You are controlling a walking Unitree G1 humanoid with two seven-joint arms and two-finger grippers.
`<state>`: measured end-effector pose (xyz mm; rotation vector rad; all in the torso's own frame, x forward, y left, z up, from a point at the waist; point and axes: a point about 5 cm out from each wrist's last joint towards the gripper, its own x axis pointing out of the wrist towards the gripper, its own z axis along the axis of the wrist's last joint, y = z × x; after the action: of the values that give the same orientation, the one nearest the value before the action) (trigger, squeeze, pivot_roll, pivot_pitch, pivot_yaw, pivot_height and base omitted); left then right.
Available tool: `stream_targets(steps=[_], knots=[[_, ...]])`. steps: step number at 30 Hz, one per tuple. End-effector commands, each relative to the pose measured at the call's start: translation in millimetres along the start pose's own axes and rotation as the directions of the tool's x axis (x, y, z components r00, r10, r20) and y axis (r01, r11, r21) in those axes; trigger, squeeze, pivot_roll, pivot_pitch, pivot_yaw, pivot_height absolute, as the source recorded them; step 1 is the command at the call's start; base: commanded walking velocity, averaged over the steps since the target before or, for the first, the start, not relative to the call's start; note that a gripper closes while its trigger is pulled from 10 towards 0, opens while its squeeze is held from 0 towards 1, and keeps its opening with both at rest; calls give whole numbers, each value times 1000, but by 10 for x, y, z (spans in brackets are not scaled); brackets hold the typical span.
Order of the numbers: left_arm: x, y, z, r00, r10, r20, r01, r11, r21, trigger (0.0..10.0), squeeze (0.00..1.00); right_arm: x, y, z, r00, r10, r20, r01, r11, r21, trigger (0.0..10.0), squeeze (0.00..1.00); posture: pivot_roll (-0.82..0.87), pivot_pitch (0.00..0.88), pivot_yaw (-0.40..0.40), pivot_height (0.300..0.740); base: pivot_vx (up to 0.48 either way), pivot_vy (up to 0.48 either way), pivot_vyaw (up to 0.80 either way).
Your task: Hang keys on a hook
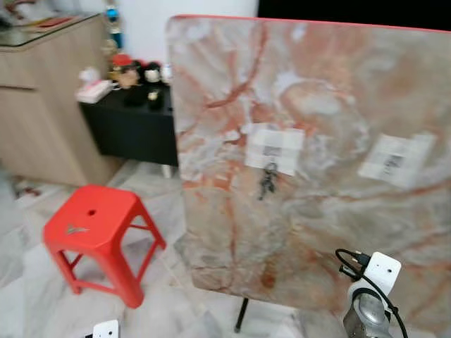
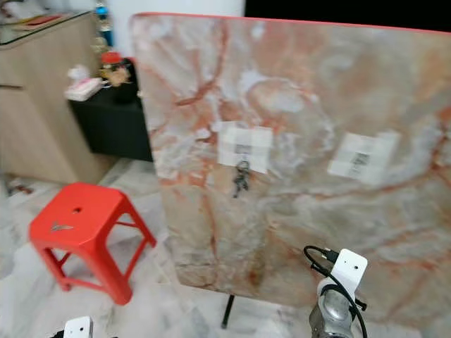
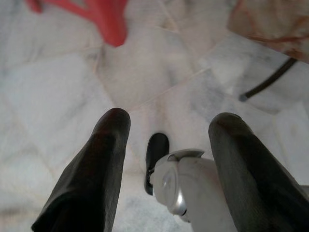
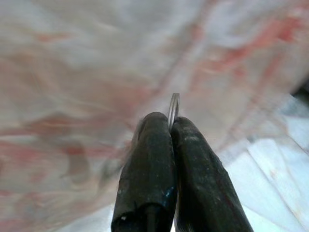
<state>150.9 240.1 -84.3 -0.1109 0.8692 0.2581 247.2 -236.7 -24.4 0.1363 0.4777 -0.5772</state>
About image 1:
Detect dark metal key bunch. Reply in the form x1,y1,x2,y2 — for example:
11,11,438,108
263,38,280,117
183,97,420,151
257,161,280,202

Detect marble pattern folding table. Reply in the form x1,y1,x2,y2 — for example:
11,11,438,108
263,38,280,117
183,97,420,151
166,13,451,336

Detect black television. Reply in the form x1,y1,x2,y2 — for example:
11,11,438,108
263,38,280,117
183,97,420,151
257,0,451,33

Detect black round plush toy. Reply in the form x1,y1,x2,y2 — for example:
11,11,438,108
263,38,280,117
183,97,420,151
140,61,165,90

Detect black low console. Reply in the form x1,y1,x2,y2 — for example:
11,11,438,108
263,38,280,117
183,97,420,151
78,83,179,168

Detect red plastic stool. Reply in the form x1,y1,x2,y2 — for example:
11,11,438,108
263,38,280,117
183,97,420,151
42,184,168,310

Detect pink tissue box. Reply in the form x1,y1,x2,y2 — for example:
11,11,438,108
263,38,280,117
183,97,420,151
75,66,114,105

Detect blue and gold trophy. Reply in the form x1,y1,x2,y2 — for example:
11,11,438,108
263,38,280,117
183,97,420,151
104,0,125,51

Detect single silver key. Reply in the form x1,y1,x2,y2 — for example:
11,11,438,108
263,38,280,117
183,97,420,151
64,223,91,235

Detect light wooden cabinet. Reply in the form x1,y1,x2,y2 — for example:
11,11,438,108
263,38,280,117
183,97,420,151
0,13,125,188

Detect flat red box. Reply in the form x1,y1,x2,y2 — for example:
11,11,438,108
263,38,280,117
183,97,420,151
35,15,76,30

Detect small red floor objects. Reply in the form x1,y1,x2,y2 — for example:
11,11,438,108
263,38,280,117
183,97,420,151
13,181,44,199

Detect white adhesive wall hook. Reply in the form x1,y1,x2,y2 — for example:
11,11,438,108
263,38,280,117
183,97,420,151
357,132,435,188
244,123,306,176

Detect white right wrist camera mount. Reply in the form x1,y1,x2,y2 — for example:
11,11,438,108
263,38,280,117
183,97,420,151
350,251,403,301

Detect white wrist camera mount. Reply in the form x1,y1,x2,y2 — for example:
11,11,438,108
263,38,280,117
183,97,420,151
350,251,403,301
92,320,121,338

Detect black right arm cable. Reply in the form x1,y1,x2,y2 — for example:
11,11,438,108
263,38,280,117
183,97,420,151
334,247,410,338

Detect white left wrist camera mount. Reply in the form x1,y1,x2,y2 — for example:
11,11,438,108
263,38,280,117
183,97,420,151
92,320,121,338

